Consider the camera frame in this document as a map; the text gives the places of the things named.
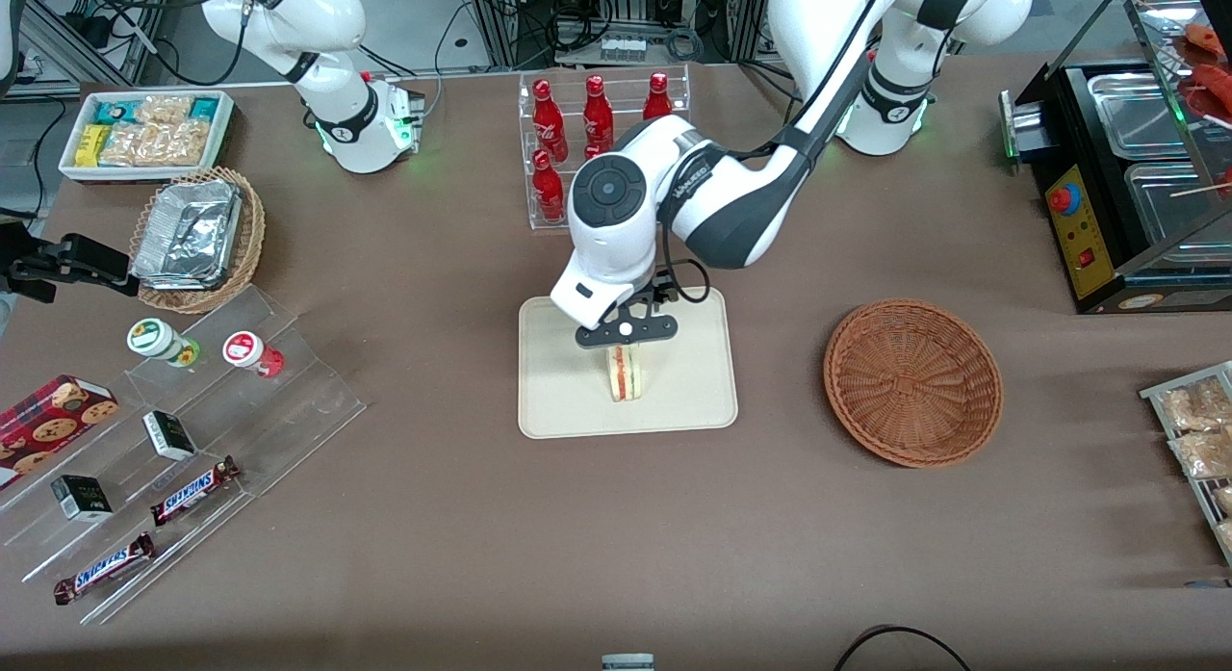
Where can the white cup with red lid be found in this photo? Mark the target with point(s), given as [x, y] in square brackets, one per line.
[245, 349]

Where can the yellow snack packet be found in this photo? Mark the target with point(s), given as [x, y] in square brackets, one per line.
[90, 146]

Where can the clear bag of brown snacks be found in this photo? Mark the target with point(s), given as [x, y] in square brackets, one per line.
[1203, 454]
[1198, 406]

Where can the triangular sandwich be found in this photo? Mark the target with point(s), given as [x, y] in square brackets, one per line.
[626, 377]

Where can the stacked aluminium foil containers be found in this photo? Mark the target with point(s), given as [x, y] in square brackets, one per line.
[188, 233]

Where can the white cup with green lid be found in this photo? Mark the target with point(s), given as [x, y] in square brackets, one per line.
[154, 339]

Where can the white rectangular snack bin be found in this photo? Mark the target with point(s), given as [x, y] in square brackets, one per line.
[226, 132]

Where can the white power strip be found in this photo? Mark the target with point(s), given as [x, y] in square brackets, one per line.
[623, 48]

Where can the brown round wicker basket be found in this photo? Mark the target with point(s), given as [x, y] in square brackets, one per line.
[910, 382]

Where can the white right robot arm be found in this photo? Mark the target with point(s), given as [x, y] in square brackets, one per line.
[318, 36]

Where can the cream plastic tray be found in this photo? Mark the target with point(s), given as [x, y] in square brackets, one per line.
[693, 382]

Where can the clear acrylic stepped display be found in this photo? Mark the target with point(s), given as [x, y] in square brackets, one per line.
[289, 411]

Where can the small black box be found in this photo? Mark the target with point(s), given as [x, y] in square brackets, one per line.
[82, 499]
[168, 435]

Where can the tray of wrapped snacks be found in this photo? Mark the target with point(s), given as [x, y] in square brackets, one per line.
[1169, 390]

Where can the red cola bottle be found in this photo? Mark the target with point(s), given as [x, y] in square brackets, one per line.
[598, 113]
[592, 153]
[547, 190]
[657, 98]
[549, 122]

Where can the light tan wicker basket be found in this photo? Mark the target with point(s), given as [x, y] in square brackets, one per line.
[252, 238]

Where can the small grey device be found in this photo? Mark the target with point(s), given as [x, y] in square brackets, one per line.
[628, 662]

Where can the clear acrylic bottle rack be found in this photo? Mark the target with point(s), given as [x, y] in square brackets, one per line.
[576, 122]

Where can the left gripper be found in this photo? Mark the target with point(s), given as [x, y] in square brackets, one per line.
[658, 288]

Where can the Snickers bar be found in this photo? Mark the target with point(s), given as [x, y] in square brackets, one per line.
[104, 568]
[192, 491]

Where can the red plaid cookie box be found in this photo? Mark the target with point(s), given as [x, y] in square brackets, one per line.
[53, 421]

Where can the black food warmer appliance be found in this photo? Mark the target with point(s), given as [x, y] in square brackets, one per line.
[1155, 300]

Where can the teal snack packet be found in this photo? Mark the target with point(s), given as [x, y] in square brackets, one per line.
[114, 111]
[205, 108]

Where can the clear bag of crackers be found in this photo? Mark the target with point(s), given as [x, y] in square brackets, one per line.
[164, 111]
[181, 143]
[127, 144]

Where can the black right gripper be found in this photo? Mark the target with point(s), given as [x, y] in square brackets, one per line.
[69, 257]

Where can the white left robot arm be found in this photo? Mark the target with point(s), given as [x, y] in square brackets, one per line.
[731, 199]

